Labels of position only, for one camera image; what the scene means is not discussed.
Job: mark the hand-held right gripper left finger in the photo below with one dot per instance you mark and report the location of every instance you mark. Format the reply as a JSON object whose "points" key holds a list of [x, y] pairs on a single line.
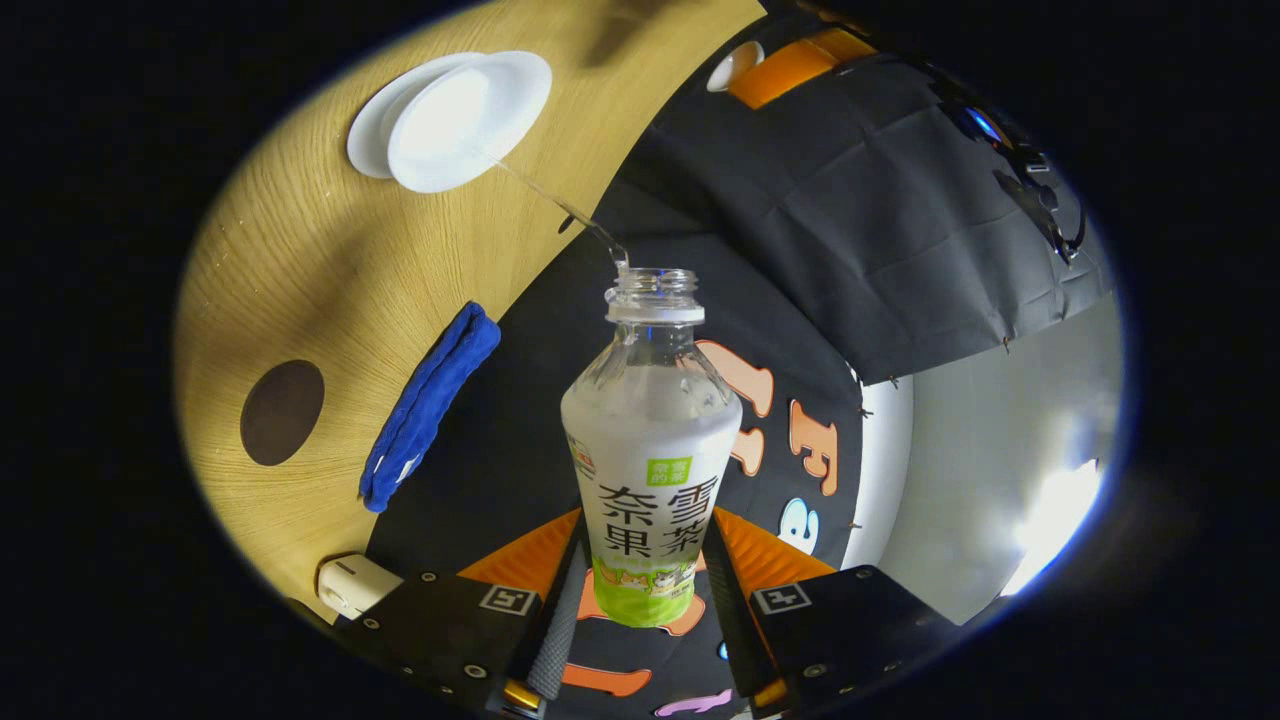
{"points": [[560, 620]]}

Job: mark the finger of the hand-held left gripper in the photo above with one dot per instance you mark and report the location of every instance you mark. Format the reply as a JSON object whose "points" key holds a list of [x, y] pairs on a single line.
{"points": [[790, 70]]}

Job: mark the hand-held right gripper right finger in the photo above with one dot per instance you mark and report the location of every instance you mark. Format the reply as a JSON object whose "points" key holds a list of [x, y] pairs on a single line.
{"points": [[735, 620]]}

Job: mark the white teacup lid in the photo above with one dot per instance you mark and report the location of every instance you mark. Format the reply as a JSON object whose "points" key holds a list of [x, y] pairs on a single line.
{"points": [[735, 65]]}

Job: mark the clear water bottle green label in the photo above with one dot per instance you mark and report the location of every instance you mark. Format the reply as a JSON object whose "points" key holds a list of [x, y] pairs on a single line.
{"points": [[650, 450]]}

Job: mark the dark brown round coaster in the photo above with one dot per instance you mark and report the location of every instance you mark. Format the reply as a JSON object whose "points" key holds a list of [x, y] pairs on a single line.
{"points": [[283, 413]]}

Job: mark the black backdrop cloth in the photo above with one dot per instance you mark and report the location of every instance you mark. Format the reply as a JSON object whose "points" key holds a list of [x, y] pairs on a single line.
{"points": [[850, 200]]}

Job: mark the white toaster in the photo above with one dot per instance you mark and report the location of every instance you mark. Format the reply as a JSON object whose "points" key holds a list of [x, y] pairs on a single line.
{"points": [[355, 585]]}

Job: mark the blue folded towel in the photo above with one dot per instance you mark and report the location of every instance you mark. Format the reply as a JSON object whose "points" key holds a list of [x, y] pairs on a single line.
{"points": [[430, 400]]}

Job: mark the white saucer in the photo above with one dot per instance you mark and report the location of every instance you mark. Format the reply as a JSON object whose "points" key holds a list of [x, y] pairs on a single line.
{"points": [[365, 140]]}

